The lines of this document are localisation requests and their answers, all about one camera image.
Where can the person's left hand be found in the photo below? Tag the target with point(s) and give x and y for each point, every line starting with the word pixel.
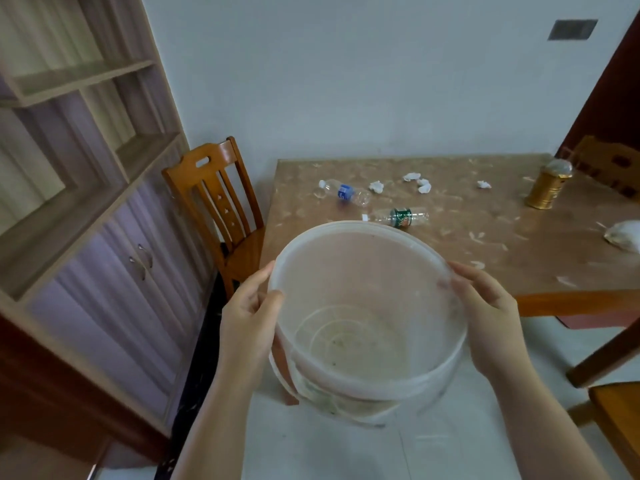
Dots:
pixel 245 334

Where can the person's right hand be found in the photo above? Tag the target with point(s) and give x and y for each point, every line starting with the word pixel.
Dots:
pixel 495 329

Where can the translucent plastic bucket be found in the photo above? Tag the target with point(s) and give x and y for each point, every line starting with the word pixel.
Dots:
pixel 370 319

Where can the green label plastic bottle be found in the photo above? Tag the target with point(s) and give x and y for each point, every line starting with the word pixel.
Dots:
pixel 400 217

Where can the blue label plastic bottle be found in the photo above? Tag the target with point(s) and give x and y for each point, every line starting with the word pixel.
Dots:
pixel 345 191

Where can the person's left forearm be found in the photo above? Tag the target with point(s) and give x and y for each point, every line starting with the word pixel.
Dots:
pixel 215 439

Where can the person's right forearm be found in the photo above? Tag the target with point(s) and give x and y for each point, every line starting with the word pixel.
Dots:
pixel 540 429

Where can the brown floral table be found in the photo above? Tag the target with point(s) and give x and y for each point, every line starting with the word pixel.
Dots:
pixel 475 244

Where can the orange wooden chair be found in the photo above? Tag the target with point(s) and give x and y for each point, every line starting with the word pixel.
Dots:
pixel 617 409
pixel 600 154
pixel 220 159

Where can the gold lantern with clear dome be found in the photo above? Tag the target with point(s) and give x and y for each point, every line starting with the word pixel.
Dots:
pixel 545 189

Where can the white plastic bag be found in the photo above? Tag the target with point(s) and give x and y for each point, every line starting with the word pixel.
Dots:
pixel 625 235

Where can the wood and purple cabinet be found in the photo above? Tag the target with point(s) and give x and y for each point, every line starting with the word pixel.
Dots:
pixel 75 219

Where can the dark red door frame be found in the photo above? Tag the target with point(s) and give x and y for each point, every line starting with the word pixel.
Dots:
pixel 610 104

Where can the grey wall panel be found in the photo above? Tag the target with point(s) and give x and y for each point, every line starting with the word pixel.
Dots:
pixel 572 29

